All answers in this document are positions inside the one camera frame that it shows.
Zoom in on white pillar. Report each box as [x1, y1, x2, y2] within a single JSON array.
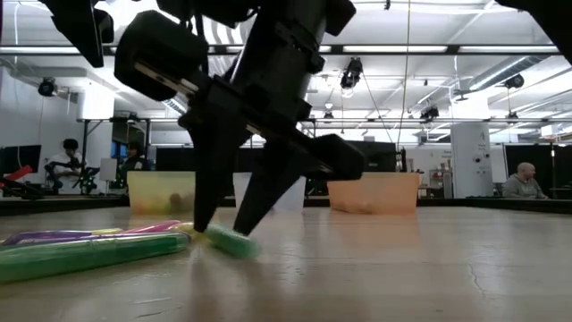
[[450, 121, 495, 199]]

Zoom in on clear plastic bin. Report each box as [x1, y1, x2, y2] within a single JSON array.
[[231, 172, 308, 214]]

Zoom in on white ceiling box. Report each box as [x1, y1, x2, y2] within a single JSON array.
[[77, 87, 115, 121]]

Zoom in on black crossbar with light strips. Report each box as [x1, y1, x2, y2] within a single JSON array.
[[0, 43, 572, 57]]

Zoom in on black monitor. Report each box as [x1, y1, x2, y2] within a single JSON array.
[[0, 143, 43, 170], [357, 139, 400, 174]]

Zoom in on red bar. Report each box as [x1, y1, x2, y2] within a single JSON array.
[[0, 164, 35, 182]]

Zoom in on black hanging spotlight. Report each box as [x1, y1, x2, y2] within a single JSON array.
[[339, 56, 365, 90], [502, 73, 526, 90], [419, 106, 441, 123], [37, 76, 59, 97]]

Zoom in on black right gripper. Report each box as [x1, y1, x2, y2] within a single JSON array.
[[114, 9, 366, 237]]

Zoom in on slanted silver ceiling duct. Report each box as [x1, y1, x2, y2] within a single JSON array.
[[464, 44, 572, 93]]

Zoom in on black curtain partition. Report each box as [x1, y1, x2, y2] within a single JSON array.
[[503, 143, 572, 189], [154, 146, 198, 174]]

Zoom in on background black metal frame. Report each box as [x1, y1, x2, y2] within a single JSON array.
[[78, 115, 198, 198]]

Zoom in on green highlighter marker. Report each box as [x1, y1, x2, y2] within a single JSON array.
[[203, 222, 264, 260], [0, 231, 192, 285]]

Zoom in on person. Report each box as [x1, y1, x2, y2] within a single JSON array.
[[46, 137, 90, 180], [116, 140, 151, 178], [501, 161, 549, 200]]

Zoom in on orange plastic bin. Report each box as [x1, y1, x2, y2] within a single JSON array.
[[326, 172, 422, 216]]

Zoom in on yellow plastic bin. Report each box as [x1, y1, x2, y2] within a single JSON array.
[[126, 171, 198, 216]]

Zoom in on blue lit screen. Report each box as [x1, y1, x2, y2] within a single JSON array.
[[109, 140, 130, 160]]

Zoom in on background black robot rig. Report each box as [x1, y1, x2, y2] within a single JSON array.
[[0, 160, 113, 200]]

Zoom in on purple highlighter marker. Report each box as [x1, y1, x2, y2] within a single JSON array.
[[127, 219, 183, 234], [1, 229, 97, 247]]

